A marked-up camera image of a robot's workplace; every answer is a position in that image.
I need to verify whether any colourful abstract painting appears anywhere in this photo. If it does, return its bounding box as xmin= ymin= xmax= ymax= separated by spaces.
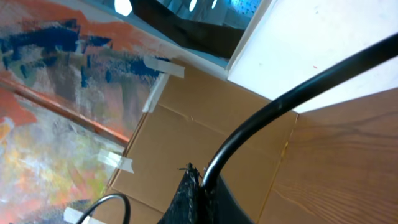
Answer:
xmin=1 ymin=1 xmax=175 ymax=223

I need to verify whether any dark window pane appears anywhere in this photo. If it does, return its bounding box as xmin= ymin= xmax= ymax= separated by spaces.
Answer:
xmin=80 ymin=0 xmax=271 ymax=71

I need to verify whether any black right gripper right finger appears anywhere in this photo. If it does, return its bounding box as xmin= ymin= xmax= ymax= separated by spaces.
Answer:
xmin=215 ymin=175 xmax=254 ymax=224

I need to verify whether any cardboard side panel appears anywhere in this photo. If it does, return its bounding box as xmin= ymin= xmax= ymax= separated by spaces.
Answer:
xmin=108 ymin=64 xmax=298 ymax=223

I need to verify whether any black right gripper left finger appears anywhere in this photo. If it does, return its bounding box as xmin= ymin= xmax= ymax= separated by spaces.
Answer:
xmin=158 ymin=163 xmax=200 ymax=224

